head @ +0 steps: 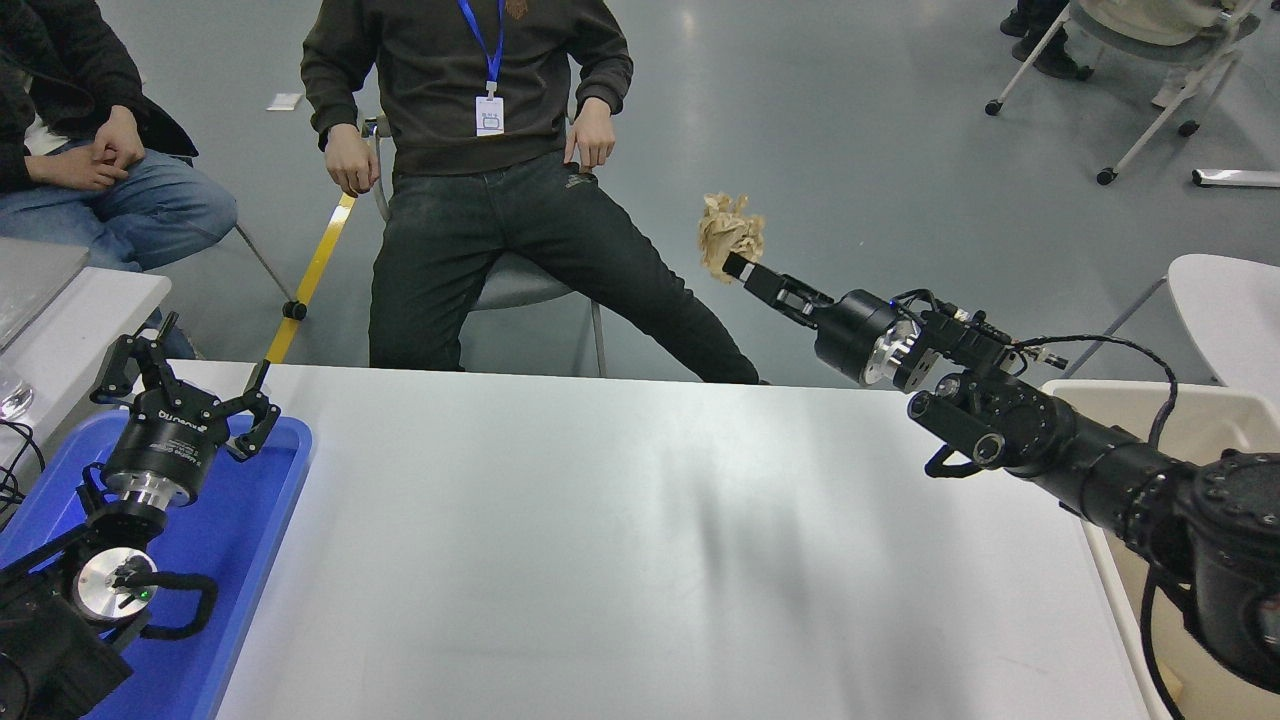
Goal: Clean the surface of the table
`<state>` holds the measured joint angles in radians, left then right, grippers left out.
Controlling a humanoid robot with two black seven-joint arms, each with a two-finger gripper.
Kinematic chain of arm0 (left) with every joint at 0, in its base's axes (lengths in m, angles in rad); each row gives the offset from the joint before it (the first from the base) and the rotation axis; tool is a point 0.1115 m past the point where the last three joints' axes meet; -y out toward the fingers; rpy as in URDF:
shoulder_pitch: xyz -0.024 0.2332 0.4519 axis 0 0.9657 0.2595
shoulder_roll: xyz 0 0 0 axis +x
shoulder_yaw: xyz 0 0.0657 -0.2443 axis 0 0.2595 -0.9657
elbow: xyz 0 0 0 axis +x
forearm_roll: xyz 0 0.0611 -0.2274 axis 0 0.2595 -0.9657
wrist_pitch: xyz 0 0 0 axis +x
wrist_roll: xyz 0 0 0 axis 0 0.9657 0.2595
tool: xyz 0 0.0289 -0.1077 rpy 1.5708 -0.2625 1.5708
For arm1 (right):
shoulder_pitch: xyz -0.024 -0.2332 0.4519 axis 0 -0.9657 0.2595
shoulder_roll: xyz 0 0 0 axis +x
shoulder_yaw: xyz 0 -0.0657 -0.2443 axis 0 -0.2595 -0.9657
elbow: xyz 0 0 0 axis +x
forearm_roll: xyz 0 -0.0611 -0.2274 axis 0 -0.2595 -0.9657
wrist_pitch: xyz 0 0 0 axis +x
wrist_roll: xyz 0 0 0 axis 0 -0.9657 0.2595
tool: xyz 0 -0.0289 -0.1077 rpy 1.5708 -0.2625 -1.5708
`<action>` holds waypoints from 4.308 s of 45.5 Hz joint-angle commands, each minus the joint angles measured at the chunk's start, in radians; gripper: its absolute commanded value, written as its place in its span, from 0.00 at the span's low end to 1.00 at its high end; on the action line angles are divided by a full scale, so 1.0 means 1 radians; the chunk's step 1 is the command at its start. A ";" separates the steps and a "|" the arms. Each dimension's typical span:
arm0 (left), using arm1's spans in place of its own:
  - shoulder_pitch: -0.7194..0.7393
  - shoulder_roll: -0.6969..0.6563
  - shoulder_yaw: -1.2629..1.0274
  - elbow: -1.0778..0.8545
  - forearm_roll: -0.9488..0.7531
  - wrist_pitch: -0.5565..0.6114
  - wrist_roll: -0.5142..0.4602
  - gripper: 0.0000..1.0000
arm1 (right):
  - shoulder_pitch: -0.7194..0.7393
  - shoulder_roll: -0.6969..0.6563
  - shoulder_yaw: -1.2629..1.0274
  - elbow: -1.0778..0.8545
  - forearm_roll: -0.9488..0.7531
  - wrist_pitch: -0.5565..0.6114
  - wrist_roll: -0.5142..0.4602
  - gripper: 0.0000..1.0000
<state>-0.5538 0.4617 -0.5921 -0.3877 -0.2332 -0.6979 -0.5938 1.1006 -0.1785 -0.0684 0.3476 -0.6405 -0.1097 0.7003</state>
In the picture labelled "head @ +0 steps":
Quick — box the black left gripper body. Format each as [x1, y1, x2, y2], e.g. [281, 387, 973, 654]
[102, 388, 231, 493]

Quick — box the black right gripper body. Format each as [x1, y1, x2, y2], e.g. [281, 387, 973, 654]
[814, 290, 898, 384]

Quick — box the person's right hand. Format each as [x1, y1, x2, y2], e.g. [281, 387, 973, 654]
[324, 123, 381, 197]
[28, 145, 129, 193]

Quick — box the person's left hand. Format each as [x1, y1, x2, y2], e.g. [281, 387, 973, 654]
[564, 97, 617, 171]
[88, 105, 147, 173]

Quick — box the white side table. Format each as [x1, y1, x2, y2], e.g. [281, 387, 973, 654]
[0, 265, 174, 481]

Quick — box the white-framed wheeled chair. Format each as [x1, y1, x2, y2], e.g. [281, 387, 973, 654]
[232, 222, 308, 322]
[985, 0, 1266, 187]

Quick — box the grey flat panel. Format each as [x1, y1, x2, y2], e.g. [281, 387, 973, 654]
[0, 237, 93, 353]

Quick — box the clear glass object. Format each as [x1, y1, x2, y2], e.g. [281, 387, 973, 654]
[0, 362, 37, 422]

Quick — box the blue plastic tray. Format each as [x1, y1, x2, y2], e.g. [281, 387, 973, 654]
[0, 410, 314, 720]

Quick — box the person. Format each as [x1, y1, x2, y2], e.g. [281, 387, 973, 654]
[0, 0, 239, 273]
[300, 0, 766, 385]
[1000, 0, 1093, 81]

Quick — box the grey office chair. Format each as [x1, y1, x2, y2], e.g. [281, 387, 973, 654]
[362, 115, 609, 379]

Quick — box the large pale bin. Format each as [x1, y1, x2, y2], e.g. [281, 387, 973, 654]
[1037, 380, 1280, 720]

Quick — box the silver metal bar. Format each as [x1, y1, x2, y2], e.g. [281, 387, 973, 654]
[1191, 168, 1280, 190]

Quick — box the thin black cable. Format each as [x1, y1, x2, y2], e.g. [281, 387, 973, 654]
[0, 418, 48, 526]

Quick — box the blue lanyard with badge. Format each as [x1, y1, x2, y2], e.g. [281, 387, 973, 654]
[458, 0, 507, 138]

